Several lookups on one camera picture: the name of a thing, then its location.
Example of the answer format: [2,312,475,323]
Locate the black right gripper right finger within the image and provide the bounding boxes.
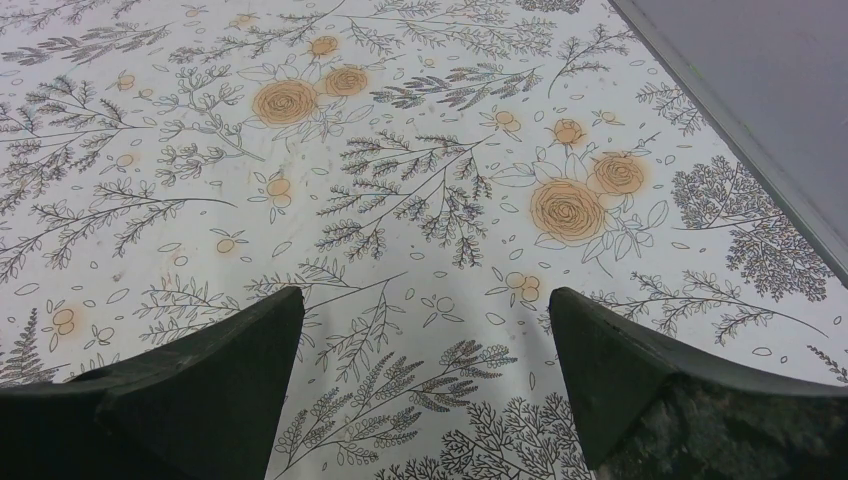
[549,287,847,479]

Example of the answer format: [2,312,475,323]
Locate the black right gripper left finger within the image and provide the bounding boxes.
[1,287,305,479]

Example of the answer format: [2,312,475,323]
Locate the grey aluminium frame rail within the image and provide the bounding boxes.
[615,1,847,280]

